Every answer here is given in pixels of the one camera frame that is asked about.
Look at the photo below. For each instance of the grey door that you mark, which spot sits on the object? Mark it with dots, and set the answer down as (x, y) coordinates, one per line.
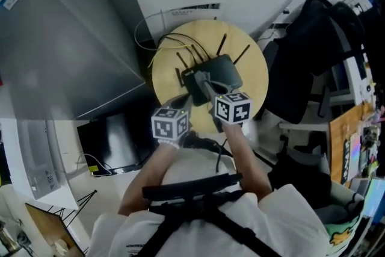
(60, 54)

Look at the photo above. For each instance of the black office chair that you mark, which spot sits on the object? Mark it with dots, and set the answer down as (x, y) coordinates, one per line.
(300, 186)
(288, 84)

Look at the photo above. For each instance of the person's right forearm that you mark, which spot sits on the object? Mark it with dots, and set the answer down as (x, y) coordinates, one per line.
(243, 159)

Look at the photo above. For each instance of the yellow tag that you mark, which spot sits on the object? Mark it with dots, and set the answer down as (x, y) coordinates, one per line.
(93, 168)

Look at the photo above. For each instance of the wooden board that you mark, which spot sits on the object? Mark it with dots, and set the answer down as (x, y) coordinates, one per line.
(51, 231)

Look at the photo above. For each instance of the person's white shirt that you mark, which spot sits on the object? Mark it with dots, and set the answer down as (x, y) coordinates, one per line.
(270, 219)

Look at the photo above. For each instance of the grey laptop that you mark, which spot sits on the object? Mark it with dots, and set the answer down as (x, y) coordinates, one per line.
(374, 195)

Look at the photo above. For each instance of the black chest harness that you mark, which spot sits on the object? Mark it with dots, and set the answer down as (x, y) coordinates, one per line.
(195, 186)

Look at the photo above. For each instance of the colourful patterned plush toy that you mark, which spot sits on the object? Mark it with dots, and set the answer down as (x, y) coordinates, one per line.
(340, 234)

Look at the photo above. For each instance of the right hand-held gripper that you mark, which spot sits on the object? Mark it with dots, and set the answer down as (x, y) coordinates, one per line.
(233, 108)

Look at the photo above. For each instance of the black router with antennas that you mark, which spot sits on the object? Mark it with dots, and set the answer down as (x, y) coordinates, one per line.
(222, 69)

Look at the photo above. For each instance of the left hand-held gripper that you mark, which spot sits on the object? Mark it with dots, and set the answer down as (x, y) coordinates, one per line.
(164, 126)

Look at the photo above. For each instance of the round wooden side table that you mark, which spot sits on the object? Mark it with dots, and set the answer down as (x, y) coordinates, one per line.
(252, 84)

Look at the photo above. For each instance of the person's left forearm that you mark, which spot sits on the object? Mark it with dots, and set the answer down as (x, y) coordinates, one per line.
(144, 180)

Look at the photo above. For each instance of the black case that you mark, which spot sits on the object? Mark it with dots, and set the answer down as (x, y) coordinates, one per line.
(114, 141)

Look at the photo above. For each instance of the wooden desk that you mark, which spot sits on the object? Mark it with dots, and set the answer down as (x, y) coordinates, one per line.
(337, 141)

